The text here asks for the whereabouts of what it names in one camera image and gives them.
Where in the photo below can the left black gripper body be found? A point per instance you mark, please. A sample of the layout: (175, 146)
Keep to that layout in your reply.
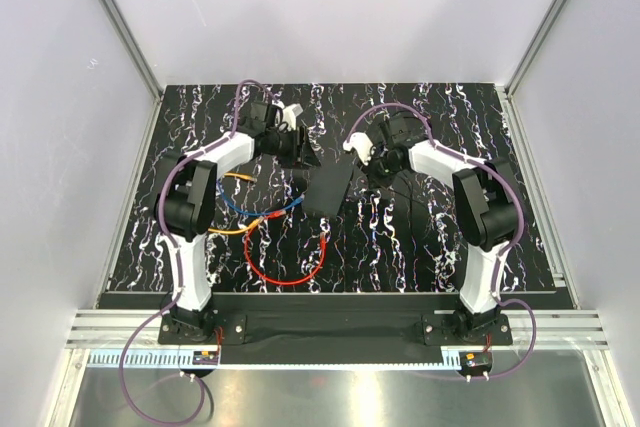
(283, 145)

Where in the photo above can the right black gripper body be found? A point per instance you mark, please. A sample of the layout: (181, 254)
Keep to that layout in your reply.
(379, 168)

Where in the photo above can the black power adapter with cord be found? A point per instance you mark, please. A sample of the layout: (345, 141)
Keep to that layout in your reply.
(392, 199)

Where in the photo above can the black network switch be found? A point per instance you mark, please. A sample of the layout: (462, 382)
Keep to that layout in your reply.
(327, 189)

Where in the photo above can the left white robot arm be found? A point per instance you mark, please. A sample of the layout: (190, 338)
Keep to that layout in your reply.
(184, 200)

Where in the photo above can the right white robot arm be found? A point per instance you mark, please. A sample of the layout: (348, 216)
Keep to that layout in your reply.
(488, 210)

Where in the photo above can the right small connector board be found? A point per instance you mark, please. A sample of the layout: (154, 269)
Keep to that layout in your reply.
(477, 360)

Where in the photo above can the small connector board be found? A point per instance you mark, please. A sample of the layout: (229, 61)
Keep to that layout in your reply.
(206, 357)
(477, 360)

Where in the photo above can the left small connector board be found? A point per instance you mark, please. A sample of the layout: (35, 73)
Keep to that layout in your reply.
(206, 357)

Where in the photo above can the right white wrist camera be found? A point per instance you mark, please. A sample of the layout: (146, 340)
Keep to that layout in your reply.
(361, 145)

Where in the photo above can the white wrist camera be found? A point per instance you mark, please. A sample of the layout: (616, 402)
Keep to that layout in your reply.
(288, 117)
(361, 145)

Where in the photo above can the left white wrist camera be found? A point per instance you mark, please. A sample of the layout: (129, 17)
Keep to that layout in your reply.
(288, 117)

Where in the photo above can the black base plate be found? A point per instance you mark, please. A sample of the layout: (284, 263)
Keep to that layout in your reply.
(372, 304)

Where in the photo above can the white slotted cable duct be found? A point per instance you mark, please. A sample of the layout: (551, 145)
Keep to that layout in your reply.
(174, 358)

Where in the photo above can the aluminium front rail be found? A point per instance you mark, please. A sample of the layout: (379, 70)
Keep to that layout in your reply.
(112, 328)

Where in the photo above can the left aluminium frame post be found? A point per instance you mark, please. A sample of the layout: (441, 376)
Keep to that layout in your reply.
(132, 47)

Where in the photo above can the aluminium frame post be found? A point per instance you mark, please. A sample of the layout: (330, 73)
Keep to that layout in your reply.
(550, 18)
(132, 47)

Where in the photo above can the right aluminium frame post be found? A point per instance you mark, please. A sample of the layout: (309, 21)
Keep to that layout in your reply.
(550, 18)

